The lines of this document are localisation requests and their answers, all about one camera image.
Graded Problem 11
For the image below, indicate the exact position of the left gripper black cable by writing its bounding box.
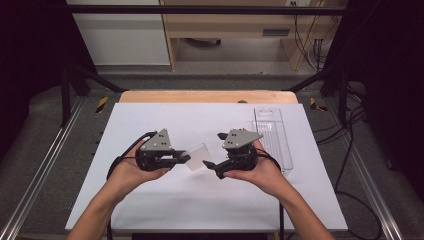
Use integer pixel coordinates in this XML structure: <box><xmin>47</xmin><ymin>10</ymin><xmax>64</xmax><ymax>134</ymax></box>
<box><xmin>105</xmin><ymin>130</ymin><xmax>158</xmax><ymax>240</ymax></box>

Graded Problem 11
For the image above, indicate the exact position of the person's left hand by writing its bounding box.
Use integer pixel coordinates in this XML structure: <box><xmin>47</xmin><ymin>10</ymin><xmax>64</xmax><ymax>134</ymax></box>
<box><xmin>108</xmin><ymin>146</ymin><xmax>172</xmax><ymax>198</ymax></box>

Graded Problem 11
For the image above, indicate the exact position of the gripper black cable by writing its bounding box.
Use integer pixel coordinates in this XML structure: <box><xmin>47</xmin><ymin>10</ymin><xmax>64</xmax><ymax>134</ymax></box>
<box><xmin>105</xmin><ymin>130</ymin><xmax>158</xmax><ymax>240</ymax></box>
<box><xmin>255</xmin><ymin>148</ymin><xmax>285</xmax><ymax>240</ymax></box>

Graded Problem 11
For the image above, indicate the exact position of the wooden desk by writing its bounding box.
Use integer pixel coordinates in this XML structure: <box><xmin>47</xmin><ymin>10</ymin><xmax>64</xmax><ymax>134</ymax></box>
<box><xmin>159</xmin><ymin>0</ymin><xmax>334</xmax><ymax>72</ymax></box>

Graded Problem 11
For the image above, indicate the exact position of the clear plastic packaging tray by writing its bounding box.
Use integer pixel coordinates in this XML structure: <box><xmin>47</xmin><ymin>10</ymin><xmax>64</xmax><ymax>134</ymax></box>
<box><xmin>253</xmin><ymin>106</ymin><xmax>294</xmax><ymax>173</ymax></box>

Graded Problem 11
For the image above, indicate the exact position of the coiled black cable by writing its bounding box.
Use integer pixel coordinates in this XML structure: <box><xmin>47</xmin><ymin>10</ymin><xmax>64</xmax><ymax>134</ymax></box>
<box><xmin>311</xmin><ymin>38</ymin><xmax>327</xmax><ymax>69</ymax></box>

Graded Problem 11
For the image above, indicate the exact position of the person's right hand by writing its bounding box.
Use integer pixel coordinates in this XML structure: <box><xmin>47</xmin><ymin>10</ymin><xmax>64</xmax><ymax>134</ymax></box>
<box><xmin>223</xmin><ymin>139</ymin><xmax>295</xmax><ymax>203</ymax></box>

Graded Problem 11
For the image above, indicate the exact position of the black stand leg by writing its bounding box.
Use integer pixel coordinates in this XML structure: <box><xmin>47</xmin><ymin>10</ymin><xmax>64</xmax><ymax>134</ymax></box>
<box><xmin>283</xmin><ymin>66</ymin><xmax>350</xmax><ymax>126</ymax></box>
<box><xmin>60</xmin><ymin>64</ymin><xmax>128</xmax><ymax>128</ymax></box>

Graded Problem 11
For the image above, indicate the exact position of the metal floor rail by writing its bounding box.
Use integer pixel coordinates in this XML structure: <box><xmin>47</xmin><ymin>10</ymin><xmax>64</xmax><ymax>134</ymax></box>
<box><xmin>324</xmin><ymin>96</ymin><xmax>404</xmax><ymax>240</ymax></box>
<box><xmin>0</xmin><ymin>96</ymin><xmax>84</xmax><ymax>240</ymax></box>

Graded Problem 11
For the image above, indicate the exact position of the yellow black floor tape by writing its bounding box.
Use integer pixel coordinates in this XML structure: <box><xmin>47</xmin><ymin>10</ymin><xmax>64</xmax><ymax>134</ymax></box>
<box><xmin>309</xmin><ymin>97</ymin><xmax>329</xmax><ymax>113</ymax></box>
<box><xmin>95</xmin><ymin>96</ymin><xmax>109</xmax><ymax>114</ymax></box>

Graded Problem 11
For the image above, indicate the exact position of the black curtain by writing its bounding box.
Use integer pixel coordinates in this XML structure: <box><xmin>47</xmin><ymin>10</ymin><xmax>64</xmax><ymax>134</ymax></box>
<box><xmin>0</xmin><ymin>0</ymin><xmax>98</xmax><ymax>158</ymax></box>
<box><xmin>324</xmin><ymin>0</ymin><xmax>424</xmax><ymax>191</ymax></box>

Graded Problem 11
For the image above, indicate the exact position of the white table sheet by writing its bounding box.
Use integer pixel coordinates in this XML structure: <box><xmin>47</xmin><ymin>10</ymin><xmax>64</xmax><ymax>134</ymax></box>
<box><xmin>64</xmin><ymin>102</ymin><xmax>349</xmax><ymax>232</ymax></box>

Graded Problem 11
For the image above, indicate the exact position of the wooden table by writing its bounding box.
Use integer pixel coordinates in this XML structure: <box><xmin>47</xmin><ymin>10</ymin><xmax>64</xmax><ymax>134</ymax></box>
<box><xmin>118</xmin><ymin>89</ymin><xmax>299</xmax><ymax>104</ymax></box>

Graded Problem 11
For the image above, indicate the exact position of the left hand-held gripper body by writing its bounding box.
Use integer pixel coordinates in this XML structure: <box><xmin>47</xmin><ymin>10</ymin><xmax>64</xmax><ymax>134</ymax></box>
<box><xmin>134</xmin><ymin>128</ymin><xmax>181</xmax><ymax>172</ymax></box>

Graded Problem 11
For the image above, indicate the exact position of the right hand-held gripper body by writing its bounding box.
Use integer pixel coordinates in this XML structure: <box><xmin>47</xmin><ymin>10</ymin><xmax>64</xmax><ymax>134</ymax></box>
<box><xmin>222</xmin><ymin>129</ymin><xmax>264</xmax><ymax>172</ymax></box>

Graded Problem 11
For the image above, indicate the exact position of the black power cable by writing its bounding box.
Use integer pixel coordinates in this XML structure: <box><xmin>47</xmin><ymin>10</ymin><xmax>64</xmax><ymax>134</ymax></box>
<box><xmin>293</xmin><ymin>13</ymin><xmax>317</xmax><ymax>70</ymax></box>

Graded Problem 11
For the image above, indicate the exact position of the black floor cable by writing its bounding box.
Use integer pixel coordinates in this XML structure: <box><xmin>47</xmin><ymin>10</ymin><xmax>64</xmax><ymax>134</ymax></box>
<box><xmin>315</xmin><ymin>106</ymin><xmax>384</xmax><ymax>240</ymax></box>

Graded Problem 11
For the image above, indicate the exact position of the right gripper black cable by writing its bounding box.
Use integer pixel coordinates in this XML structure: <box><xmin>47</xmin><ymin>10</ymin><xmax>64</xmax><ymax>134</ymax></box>
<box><xmin>255</xmin><ymin>148</ymin><xmax>285</xmax><ymax>240</ymax></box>

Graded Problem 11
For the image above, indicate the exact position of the black horizontal frame bar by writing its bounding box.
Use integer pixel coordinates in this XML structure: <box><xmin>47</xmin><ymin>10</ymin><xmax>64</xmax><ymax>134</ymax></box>
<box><xmin>66</xmin><ymin>4</ymin><xmax>348</xmax><ymax>16</ymax></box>

